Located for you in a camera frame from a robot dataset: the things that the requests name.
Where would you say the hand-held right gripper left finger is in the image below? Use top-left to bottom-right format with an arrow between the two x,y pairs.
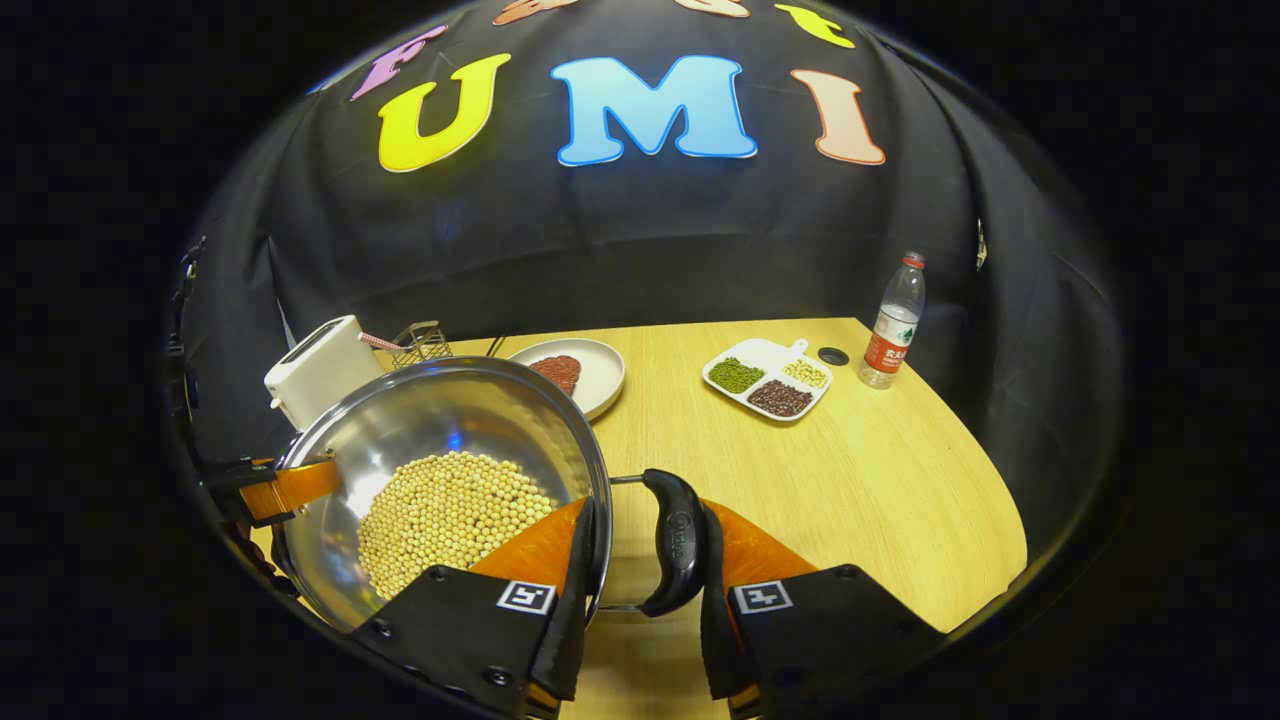
350,497 -> 598,719

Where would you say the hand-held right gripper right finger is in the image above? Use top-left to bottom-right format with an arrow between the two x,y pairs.
698,497 -> 946,719

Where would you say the wire mesh basket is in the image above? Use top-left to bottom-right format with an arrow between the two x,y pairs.
388,320 -> 454,371

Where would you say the pile of soybeans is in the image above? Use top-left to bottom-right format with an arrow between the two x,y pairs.
357,451 -> 561,601

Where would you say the raw meat piece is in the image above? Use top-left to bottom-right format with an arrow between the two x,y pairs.
528,354 -> 583,398

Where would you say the clear plastic water bottle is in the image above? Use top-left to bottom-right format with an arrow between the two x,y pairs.
858,251 -> 927,390

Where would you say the white toaster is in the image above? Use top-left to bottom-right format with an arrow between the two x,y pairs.
264,315 -> 386,433

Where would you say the pile of green beans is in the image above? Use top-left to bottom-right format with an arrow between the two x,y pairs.
708,357 -> 766,394

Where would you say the white divided dish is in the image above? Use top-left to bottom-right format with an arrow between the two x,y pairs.
701,337 -> 834,423

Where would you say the black backdrop cloth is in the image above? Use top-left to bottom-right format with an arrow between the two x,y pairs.
180,0 -> 1121,561

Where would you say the pile of dark red beans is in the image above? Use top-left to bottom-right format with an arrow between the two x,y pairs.
746,379 -> 814,418

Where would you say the white round plate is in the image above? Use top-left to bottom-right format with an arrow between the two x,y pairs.
507,338 -> 627,421

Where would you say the stainless steel pot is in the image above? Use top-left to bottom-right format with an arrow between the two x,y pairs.
272,357 -> 711,633

